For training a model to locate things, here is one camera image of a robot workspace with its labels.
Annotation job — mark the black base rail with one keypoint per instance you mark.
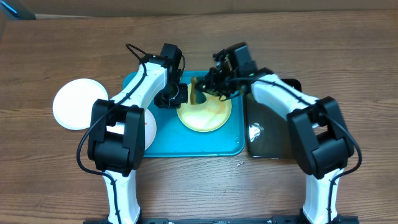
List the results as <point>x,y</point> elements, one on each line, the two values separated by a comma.
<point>288,219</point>

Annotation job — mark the green yellow sponge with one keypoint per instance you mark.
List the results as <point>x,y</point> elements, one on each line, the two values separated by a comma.
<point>196,97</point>

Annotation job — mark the yellow-green plate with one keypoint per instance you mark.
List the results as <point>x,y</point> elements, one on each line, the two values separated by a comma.
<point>206,117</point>

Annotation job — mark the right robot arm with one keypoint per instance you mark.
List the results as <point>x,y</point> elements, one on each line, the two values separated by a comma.
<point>322,146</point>

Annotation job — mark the dark corner object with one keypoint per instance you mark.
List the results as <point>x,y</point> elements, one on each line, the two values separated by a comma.
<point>15,10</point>

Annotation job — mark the white plate with red stain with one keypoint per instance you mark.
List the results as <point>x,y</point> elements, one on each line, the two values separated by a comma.
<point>150,128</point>

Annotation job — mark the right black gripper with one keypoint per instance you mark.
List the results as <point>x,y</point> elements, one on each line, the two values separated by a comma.
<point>213,81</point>

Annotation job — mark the black water tray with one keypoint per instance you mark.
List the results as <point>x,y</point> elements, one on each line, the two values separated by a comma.
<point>266,107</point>

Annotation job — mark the white plate with orange stain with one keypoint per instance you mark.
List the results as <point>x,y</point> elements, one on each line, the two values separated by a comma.
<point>73,103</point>

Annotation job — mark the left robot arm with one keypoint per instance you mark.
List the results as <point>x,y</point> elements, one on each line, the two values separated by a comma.
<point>116,137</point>

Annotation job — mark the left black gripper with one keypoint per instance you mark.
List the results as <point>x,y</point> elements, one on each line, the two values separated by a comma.
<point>163,104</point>

